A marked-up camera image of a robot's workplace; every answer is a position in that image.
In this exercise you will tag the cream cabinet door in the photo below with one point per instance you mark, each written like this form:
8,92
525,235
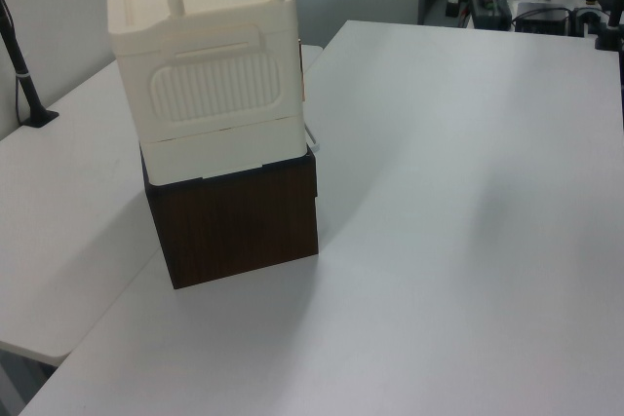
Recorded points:
301,70

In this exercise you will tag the cream plastic storage cabinet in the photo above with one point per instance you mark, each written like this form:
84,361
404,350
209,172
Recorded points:
214,94

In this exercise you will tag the dark brown wooden box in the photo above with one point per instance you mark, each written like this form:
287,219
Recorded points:
234,226

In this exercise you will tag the black and green device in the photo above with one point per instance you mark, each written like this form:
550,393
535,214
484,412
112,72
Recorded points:
490,9

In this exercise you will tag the black rectangular case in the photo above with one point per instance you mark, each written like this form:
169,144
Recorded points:
541,17

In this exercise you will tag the black pole with clamp base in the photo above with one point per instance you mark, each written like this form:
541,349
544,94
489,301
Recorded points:
27,89

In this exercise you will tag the black desk clamp mount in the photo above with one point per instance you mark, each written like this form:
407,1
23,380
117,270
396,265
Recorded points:
609,31

